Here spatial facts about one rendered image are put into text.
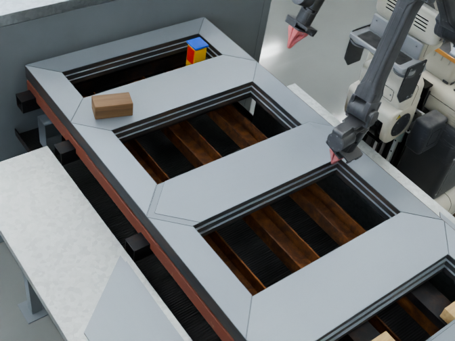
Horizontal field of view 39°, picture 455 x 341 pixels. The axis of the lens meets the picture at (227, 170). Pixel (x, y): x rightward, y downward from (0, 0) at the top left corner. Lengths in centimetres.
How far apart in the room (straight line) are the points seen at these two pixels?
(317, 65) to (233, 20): 136
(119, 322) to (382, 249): 73
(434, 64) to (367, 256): 109
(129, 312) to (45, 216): 43
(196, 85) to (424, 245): 92
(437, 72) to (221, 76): 89
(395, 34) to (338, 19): 280
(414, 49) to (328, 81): 168
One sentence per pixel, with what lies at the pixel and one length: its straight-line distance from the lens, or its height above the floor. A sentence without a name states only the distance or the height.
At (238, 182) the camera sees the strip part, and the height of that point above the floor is 87.
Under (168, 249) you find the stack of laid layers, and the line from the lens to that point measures 170.
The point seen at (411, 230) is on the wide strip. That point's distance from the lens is 190.
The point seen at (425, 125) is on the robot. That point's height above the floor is 75.
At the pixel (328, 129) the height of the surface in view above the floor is 87.
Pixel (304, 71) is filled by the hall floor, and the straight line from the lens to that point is 393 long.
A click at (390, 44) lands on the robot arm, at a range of 175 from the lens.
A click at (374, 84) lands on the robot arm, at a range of 178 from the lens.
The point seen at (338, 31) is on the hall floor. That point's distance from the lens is 441.
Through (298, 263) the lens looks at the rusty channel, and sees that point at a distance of 194.
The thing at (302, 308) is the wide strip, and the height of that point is 87.
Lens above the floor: 217
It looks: 44 degrees down
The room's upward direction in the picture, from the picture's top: 10 degrees clockwise
